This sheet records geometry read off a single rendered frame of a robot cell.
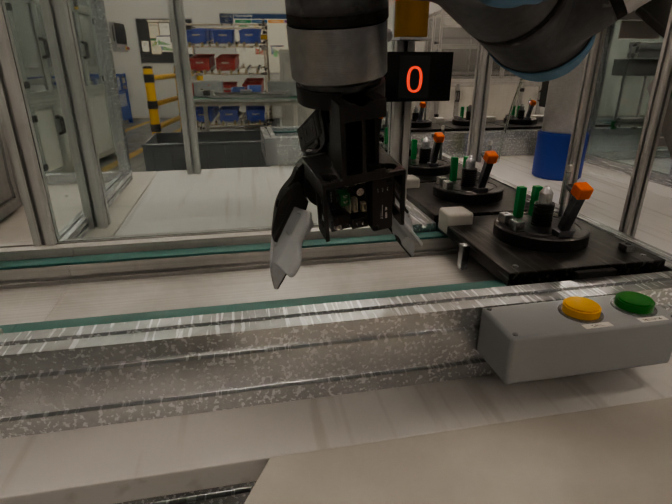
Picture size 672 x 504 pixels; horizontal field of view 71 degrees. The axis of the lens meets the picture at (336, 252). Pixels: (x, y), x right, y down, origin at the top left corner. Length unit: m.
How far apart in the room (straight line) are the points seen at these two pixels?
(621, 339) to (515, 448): 0.17
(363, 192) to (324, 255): 0.41
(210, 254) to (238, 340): 0.27
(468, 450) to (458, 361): 0.13
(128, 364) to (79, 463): 0.10
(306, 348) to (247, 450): 0.12
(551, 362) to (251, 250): 0.46
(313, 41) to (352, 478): 0.38
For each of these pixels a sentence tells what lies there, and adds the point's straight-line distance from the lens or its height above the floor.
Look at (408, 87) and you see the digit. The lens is 0.76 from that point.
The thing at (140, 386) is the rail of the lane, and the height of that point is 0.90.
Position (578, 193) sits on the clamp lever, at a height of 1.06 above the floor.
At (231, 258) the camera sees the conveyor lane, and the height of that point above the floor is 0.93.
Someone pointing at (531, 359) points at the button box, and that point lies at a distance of 0.56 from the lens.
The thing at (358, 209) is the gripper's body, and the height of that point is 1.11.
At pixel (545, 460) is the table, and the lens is 0.56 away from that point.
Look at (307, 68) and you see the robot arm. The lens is 0.37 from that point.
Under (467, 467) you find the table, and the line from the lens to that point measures 0.53.
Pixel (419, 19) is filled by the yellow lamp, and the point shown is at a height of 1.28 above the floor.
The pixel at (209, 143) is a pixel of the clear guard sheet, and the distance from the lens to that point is 0.79.
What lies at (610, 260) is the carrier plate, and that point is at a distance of 0.76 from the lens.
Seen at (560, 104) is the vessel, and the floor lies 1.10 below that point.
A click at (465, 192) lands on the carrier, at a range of 0.96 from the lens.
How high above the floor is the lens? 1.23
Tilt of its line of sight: 22 degrees down
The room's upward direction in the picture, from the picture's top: straight up
